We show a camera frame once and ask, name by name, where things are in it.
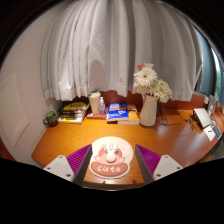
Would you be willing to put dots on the small clear spray bottle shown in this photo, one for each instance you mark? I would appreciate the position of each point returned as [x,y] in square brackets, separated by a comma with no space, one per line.
[102,107]

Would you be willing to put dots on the window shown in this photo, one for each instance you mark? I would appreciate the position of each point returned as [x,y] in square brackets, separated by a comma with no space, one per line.
[208,73]

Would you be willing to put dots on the red flat notebook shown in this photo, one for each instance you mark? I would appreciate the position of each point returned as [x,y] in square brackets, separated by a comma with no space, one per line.
[96,116]

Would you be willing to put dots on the stack of dark yellow books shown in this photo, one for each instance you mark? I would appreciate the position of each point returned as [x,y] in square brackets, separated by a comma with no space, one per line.
[72,111]

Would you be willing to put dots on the dark green mug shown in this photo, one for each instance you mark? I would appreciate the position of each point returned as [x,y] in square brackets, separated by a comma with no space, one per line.
[51,119]

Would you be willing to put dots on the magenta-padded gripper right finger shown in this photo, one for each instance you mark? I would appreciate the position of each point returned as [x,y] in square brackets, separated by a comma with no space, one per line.
[165,165]

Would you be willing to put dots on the white ceramic vase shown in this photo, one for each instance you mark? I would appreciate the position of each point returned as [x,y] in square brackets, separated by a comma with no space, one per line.
[148,111]

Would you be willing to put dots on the white curtain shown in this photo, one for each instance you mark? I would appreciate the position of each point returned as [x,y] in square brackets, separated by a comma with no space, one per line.
[110,43]

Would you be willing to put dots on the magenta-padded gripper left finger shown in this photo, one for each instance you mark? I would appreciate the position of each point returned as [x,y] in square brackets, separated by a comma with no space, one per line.
[60,166]

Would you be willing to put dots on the white tilted laptop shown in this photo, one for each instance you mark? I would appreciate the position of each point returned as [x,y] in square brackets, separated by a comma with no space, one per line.
[202,117]

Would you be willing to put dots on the white computer mouse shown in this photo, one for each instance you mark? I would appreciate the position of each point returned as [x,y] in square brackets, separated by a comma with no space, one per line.
[111,154]

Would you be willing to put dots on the white paper sheet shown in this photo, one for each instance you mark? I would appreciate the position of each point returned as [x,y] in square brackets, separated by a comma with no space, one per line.
[210,132]

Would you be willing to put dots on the white pink cartoon mouse pad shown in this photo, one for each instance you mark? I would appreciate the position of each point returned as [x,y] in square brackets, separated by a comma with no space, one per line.
[110,169]

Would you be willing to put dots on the white tumbler cup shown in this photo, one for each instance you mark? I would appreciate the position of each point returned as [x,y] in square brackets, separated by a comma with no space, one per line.
[94,102]

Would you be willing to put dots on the white artificial flower bouquet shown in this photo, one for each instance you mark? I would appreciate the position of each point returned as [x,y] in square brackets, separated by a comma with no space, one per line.
[146,77]

